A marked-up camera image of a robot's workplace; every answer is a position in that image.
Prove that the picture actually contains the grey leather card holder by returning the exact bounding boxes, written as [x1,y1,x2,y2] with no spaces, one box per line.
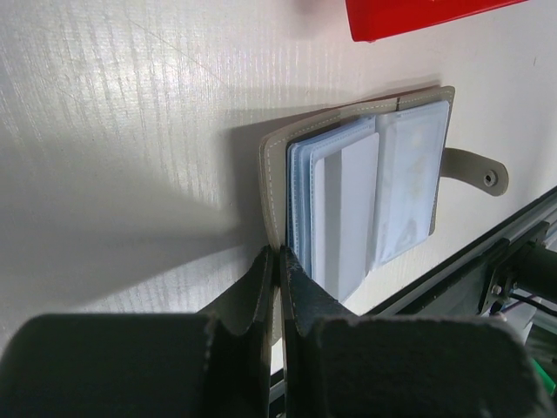
[259,84,510,349]

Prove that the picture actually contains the red plastic card tray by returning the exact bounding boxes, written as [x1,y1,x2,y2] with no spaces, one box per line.
[345,0,521,42]

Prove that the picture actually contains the white credit card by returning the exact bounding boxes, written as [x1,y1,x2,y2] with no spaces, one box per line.
[310,133,379,301]
[371,101,450,268]

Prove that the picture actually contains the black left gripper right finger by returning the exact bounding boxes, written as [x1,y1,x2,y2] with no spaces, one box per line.
[278,248,548,417]

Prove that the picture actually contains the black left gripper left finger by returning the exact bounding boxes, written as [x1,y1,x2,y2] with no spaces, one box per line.
[1,247,273,417]

